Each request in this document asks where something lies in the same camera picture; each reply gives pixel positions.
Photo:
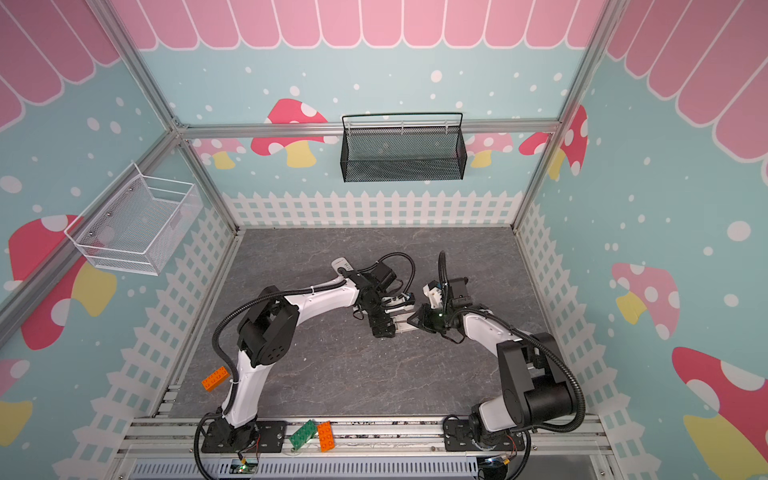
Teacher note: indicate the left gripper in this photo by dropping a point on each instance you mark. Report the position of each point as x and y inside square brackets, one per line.
[382, 332]

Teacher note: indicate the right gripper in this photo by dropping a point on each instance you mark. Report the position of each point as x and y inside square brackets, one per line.
[424, 315]

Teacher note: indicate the white remote control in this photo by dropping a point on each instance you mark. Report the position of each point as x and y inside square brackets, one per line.
[399, 321]
[341, 265]

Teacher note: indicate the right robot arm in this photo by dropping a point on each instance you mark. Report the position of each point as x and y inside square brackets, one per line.
[538, 390]

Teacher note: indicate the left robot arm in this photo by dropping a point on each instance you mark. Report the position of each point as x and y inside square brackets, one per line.
[253, 337]

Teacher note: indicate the orange brick on left arm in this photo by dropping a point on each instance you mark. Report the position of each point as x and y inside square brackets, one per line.
[215, 379]

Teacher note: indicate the orange toy brick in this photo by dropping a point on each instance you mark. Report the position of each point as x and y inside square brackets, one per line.
[325, 436]

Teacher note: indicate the green toy brick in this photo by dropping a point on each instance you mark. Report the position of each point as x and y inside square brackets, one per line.
[306, 432]

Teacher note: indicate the small green circuit board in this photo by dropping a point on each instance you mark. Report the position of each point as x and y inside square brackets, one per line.
[245, 467]

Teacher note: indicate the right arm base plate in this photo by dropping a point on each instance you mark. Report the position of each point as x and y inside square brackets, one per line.
[465, 434]

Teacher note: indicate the black mesh wall basket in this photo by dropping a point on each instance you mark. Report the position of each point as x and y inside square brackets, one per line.
[402, 147]

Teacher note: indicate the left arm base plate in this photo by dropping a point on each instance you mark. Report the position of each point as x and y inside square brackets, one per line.
[262, 436]

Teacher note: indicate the white wire wall basket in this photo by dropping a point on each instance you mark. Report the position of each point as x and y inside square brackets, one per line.
[137, 227]

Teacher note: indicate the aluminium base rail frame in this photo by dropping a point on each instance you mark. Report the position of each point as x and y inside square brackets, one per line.
[366, 448]

